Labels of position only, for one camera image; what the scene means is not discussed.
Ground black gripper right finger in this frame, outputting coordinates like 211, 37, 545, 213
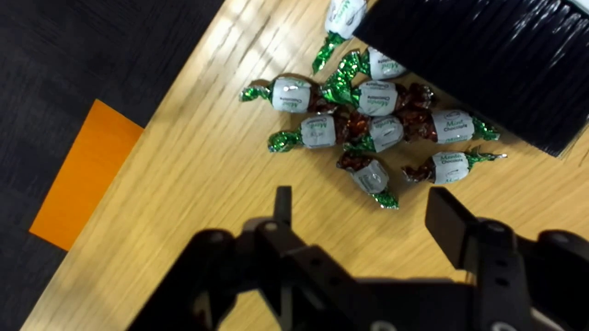
425, 186, 589, 331

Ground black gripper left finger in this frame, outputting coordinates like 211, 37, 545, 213
125, 186, 361, 331

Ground white hand brush black bristles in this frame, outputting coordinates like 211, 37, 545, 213
353, 0, 589, 158

